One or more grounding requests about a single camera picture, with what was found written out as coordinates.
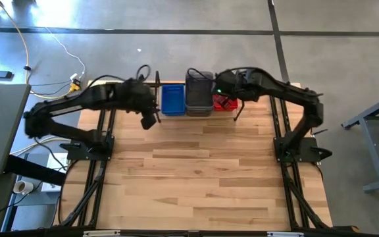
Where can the black aluminium rig frame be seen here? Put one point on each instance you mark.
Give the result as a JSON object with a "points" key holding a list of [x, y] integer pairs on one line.
{"points": [[97, 164]]}

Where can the grey desk top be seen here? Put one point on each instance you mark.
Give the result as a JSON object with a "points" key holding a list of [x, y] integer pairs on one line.
{"points": [[2, 128]]}

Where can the black desk leg beam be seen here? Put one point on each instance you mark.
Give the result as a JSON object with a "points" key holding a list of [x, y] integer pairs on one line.
{"points": [[35, 170]]}

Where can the red slotted plastic basket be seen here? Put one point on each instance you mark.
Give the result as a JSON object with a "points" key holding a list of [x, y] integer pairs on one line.
{"points": [[234, 106], [229, 110]]}

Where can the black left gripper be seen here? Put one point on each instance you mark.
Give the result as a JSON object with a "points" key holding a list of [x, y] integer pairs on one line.
{"points": [[146, 103]]}

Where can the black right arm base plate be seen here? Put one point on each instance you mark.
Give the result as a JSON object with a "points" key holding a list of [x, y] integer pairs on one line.
{"points": [[309, 149]]}

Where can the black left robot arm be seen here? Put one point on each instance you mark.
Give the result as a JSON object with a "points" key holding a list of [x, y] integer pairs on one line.
{"points": [[77, 102]]}

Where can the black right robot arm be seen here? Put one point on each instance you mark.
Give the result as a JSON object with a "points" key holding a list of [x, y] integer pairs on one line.
{"points": [[275, 89]]}

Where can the grey metal table frame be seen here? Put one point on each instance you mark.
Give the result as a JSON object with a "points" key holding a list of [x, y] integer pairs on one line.
{"points": [[372, 154]]}

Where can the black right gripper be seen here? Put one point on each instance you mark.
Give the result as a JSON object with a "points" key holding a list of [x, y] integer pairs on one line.
{"points": [[229, 93]]}

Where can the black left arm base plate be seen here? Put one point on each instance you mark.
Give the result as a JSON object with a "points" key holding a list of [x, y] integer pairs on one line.
{"points": [[81, 154]]}

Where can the white power box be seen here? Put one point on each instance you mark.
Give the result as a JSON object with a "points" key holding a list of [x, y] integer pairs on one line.
{"points": [[58, 162]]}

